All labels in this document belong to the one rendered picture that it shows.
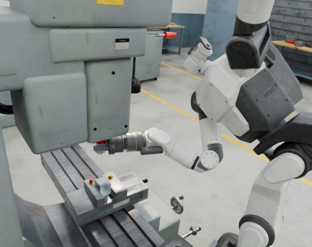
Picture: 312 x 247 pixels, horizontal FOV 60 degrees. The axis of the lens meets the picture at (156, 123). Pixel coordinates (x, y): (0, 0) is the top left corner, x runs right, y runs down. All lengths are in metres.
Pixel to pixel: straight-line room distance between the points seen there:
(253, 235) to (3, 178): 0.90
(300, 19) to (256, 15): 7.92
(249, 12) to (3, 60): 0.65
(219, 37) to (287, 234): 5.15
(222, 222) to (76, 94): 2.08
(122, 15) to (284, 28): 8.16
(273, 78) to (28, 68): 0.77
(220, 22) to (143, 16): 6.09
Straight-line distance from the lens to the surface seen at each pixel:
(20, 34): 0.81
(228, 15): 6.92
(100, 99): 0.95
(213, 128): 1.18
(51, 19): 0.80
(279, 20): 8.99
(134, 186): 1.32
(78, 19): 0.83
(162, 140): 1.14
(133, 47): 0.94
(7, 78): 0.82
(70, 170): 1.55
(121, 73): 0.96
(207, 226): 2.60
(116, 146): 1.13
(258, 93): 0.96
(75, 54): 0.85
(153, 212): 1.42
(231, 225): 2.69
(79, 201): 1.26
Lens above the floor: 1.85
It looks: 26 degrees down
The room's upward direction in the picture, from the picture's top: 6 degrees clockwise
